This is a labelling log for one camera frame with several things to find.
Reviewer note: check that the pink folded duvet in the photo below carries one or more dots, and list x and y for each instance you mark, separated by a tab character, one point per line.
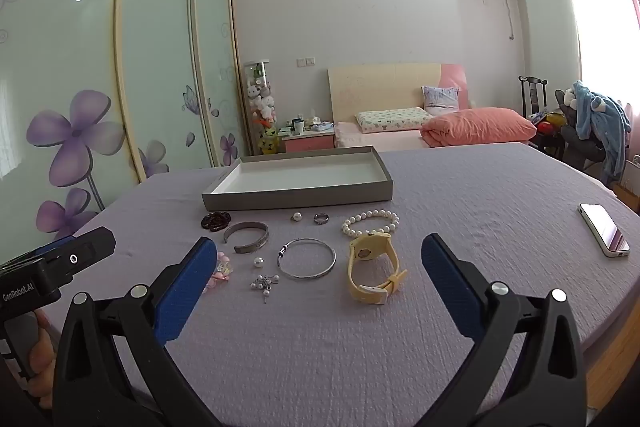
475	124

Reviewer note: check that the plush toy display tube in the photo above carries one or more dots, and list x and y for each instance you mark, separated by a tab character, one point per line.
261	107

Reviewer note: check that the thin silver bangle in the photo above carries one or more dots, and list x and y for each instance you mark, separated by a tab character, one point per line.
305	277

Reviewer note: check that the wall power outlet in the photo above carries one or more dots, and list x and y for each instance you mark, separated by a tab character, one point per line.
305	62

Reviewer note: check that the purple patterned pillow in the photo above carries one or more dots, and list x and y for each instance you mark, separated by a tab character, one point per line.
440	99

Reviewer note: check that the single pearl earring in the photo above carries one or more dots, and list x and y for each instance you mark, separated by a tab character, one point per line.
297	217

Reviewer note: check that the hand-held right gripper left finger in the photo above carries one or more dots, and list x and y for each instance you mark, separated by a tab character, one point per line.
186	289

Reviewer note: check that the grey cardboard tray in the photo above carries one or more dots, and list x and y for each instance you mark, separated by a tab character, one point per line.
300	177

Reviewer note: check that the dark wooden chair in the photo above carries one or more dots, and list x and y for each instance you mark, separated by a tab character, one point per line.
532	94

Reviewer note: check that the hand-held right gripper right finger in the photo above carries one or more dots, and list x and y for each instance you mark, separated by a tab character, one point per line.
450	289

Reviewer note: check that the purple bed blanket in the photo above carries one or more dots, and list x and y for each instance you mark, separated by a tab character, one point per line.
500	187

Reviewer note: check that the grey office chair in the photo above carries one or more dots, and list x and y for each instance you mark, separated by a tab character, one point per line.
575	142

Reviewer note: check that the pink bed sheet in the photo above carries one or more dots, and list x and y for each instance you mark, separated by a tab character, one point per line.
370	138

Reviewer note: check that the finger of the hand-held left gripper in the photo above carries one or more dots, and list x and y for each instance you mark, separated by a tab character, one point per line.
90	252
55	247

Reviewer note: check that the pearl cluster brooch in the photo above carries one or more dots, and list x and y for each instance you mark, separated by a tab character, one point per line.
261	281

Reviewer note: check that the floral sliding door wardrobe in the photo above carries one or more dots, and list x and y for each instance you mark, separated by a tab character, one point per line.
75	57

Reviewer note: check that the pink white nightstand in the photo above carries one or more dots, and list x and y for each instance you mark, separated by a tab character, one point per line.
307	141

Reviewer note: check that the yellow wrist watch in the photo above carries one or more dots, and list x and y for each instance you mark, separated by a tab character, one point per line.
367	249

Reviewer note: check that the floral white pillow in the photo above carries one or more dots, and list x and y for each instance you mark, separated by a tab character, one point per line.
392	119

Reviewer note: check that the beige pink bed headboard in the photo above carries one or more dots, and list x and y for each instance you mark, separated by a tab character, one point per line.
380	89

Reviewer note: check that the person's left hand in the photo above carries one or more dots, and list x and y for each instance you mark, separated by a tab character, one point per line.
41	357

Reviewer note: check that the white smartphone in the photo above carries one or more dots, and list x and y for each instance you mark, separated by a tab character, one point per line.
602	229

